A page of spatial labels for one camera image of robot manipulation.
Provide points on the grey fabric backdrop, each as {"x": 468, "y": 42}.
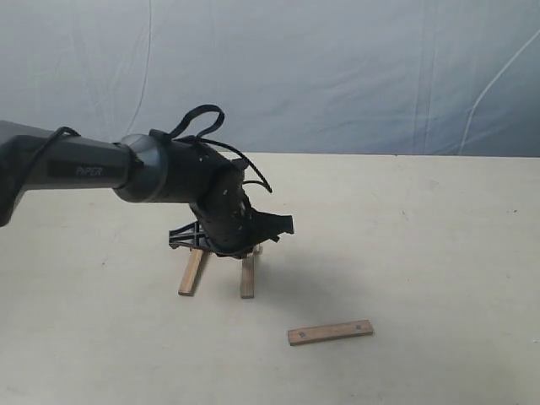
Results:
{"x": 376, "y": 77}

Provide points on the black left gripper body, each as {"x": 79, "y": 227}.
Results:
{"x": 227, "y": 225}

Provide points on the wooden stick front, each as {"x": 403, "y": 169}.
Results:
{"x": 325, "y": 333}

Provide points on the wooden stick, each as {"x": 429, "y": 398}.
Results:
{"x": 247, "y": 280}
{"x": 325, "y": 333}

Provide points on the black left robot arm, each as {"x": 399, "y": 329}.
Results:
{"x": 141, "y": 169}

